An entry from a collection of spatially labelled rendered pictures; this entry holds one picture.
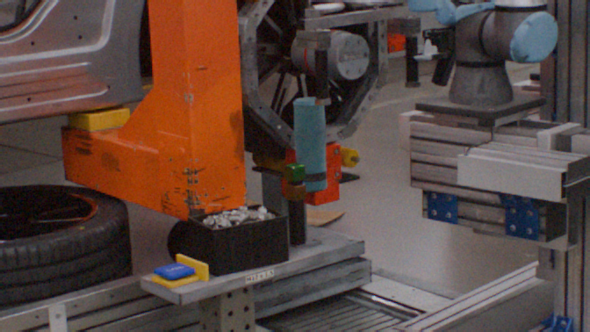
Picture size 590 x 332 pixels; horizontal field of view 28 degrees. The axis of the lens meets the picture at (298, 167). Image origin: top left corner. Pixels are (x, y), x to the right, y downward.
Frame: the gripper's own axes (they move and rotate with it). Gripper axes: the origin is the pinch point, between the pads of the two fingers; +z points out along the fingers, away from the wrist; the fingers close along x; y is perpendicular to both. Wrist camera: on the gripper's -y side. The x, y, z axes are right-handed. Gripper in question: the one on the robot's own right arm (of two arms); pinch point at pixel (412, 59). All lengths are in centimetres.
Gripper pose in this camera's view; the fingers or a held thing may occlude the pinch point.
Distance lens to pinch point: 343.3
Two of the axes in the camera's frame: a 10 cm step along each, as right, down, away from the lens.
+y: -0.4, -9.7, -2.3
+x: 6.8, 1.4, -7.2
